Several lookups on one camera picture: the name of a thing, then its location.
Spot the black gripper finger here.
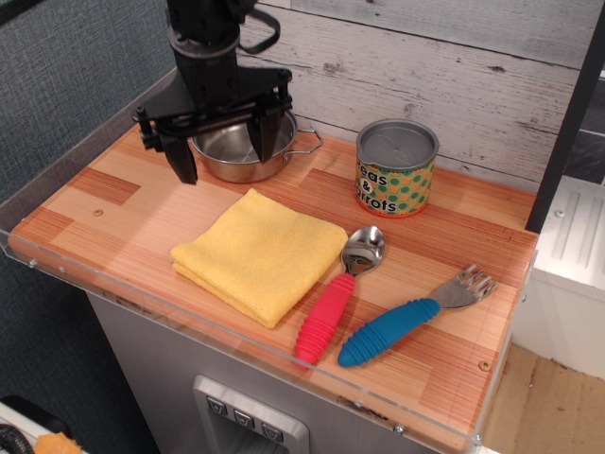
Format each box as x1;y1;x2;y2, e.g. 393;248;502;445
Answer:
246;106;286;163
163;135;198;184

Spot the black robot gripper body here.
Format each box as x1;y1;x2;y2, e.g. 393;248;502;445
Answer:
134;37;292;151

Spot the yellow cloth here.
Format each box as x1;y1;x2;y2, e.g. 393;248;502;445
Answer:
170;189;348;329

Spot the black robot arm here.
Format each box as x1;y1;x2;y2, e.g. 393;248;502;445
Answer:
133;1;292;184

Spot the stainless steel pot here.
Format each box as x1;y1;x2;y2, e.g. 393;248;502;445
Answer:
189;113;324;183

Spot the peas and carrots can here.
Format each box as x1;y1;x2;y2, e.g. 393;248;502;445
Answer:
355;118;440;218

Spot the grey toy fridge cabinet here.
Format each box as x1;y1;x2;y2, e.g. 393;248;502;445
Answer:
88;294;430;453

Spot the silver dispenser button panel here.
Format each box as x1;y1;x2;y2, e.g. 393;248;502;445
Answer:
193;375;311;454

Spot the orange object at corner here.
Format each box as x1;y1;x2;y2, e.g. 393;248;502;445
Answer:
34;432;84;454

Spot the white toy sink unit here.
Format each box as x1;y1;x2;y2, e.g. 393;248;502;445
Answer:
511;176;604;378

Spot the clear acrylic guard rail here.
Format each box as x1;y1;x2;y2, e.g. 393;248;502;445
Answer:
1;63;554;453

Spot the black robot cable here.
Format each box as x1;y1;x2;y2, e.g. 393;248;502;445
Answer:
235;7;283;56

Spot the red handled spoon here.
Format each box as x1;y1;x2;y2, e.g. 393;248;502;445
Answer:
295;225;386;364

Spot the blue handled fork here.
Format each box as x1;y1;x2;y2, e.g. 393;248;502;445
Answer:
337;265;497;368

